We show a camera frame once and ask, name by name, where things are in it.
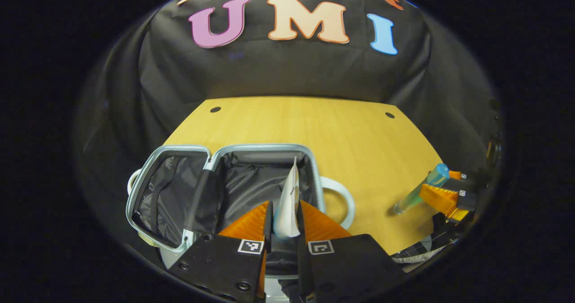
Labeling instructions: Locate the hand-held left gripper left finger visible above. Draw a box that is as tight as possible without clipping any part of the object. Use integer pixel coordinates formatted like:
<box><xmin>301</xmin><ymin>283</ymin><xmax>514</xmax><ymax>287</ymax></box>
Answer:
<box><xmin>168</xmin><ymin>200</ymin><xmax>274</xmax><ymax>303</ymax></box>

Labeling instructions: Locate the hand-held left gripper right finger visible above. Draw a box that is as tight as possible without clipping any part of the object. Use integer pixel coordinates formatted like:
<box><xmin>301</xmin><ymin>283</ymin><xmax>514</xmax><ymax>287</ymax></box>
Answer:
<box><xmin>296</xmin><ymin>199</ymin><xmax>405</xmax><ymax>303</ymax></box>

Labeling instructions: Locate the white skin care sachet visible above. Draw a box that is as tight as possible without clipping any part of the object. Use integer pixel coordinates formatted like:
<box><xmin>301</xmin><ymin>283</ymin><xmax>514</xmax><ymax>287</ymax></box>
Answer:
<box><xmin>273</xmin><ymin>156</ymin><xmax>301</xmax><ymax>240</ymax></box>

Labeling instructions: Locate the clear tube with blue cap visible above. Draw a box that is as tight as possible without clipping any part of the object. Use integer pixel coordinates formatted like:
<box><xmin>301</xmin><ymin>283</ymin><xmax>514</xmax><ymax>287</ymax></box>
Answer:
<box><xmin>393</xmin><ymin>163</ymin><xmax>451</xmax><ymax>216</ymax></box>

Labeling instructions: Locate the light blue suitcase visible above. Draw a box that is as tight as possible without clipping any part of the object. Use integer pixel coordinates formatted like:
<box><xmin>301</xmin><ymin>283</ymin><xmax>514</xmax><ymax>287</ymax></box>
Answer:
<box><xmin>126</xmin><ymin>143</ymin><xmax>356</xmax><ymax>303</ymax></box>

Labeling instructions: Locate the black backdrop cloth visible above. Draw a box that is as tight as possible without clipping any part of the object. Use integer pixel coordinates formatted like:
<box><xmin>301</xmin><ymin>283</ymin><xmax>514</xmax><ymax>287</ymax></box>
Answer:
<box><xmin>76</xmin><ymin>0</ymin><xmax>501</xmax><ymax>250</ymax></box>

